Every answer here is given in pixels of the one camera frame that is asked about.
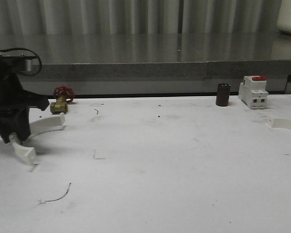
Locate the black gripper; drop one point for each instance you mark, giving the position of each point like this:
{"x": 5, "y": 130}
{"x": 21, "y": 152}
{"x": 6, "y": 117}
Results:
{"x": 15, "y": 101}

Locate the white half pipe clamp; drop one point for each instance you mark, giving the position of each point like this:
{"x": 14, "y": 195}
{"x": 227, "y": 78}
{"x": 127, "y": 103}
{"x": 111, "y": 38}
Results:
{"x": 279, "y": 123}
{"x": 28, "y": 154}

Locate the brass valve red handwheel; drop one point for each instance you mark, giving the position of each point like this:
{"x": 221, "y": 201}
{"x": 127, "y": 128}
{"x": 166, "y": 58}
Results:
{"x": 64, "y": 95}

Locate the grey stone counter slab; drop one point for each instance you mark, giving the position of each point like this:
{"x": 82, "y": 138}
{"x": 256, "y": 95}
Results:
{"x": 187, "y": 56}

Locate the dark brown cylindrical capacitor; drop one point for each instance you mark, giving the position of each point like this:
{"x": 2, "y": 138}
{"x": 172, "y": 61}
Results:
{"x": 223, "y": 93}

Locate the white container in background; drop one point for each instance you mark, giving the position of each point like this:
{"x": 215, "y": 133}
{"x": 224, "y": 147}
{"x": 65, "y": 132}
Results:
{"x": 284, "y": 17}

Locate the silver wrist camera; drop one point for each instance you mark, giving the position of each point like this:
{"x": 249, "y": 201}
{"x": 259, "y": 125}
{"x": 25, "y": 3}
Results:
{"x": 20, "y": 63}

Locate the white circuit breaker red switch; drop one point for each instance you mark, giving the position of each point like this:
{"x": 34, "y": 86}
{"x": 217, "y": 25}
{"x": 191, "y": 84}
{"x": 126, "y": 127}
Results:
{"x": 252, "y": 92}

